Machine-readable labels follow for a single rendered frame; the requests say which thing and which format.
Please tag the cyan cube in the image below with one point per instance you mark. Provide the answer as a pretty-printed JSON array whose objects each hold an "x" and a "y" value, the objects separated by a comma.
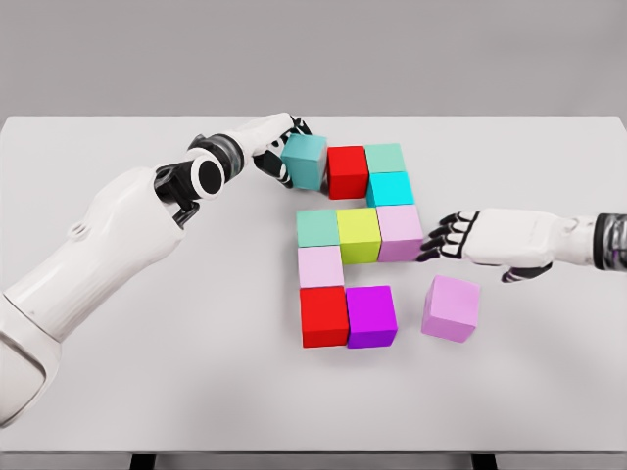
[{"x": 391, "y": 190}]

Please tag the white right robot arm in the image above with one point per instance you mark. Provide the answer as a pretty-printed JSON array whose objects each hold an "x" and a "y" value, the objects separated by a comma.
[{"x": 583, "y": 240}]

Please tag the vivid purple cube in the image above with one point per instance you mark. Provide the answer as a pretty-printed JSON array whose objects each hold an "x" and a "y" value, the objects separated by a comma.
[{"x": 371, "y": 318}]

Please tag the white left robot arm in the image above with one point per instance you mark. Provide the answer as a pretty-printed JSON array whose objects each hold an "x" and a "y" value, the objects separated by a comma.
[{"x": 112, "y": 230}]

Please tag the light lilac cube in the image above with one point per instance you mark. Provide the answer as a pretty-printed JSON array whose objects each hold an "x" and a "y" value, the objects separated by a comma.
[{"x": 399, "y": 232}]

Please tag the orchid pink cube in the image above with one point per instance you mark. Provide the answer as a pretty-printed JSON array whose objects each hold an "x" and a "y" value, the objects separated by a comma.
[{"x": 450, "y": 308}]

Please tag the pale pink cube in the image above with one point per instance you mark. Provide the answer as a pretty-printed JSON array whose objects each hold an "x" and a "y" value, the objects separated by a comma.
[{"x": 319, "y": 267}]

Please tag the yellow-green cube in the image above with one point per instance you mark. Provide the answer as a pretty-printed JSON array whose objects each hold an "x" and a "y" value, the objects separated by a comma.
[{"x": 358, "y": 237}]

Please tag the red cube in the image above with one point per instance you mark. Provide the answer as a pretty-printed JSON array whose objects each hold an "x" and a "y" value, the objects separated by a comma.
[
  {"x": 347, "y": 169},
  {"x": 323, "y": 318}
]

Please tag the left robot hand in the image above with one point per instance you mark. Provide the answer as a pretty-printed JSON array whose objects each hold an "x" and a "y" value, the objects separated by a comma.
[{"x": 268, "y": 131}]

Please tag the mint green cube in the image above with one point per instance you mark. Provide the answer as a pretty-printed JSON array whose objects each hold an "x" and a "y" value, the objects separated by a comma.
[
  {"x": 386, "y": 157},
  {"x": 317, "y": 227}
]

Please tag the teal cube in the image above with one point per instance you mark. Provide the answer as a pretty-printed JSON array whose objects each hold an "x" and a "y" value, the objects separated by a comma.
[{"x": 303, "y": 164}]

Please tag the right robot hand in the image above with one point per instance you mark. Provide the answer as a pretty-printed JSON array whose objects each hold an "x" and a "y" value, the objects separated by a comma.
[{"x": 509, "y": 235}]

